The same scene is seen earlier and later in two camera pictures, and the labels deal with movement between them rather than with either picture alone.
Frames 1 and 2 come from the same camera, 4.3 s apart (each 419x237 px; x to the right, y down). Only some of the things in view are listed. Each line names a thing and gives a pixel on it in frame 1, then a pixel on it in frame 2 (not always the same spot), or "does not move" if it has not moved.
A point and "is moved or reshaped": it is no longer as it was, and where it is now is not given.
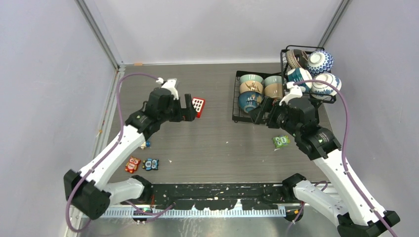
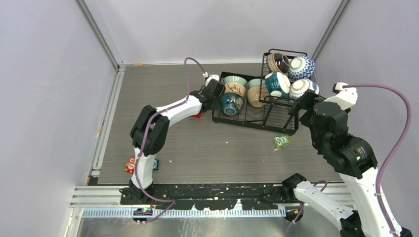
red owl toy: [132, 165] does not move
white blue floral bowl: [323, 91] is moved or reshaped
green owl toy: [281, 141] does not move
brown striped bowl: [296, 58] → [277, 62]
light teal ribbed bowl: [272, 79] → [254, 82]
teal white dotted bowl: [298, 74] → [277, 84]
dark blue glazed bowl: [248, 101] → [230, 103]
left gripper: [190, 113] → [215, 106]
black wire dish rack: [306, 72] is moved or reshaped
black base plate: [215, 196] does not move
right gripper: [257, 114] → [305, 100]
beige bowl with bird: [251, 86] → [236, 88]
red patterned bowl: [319, 62] → [301, 67]
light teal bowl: [251, 77] → [237, 79]
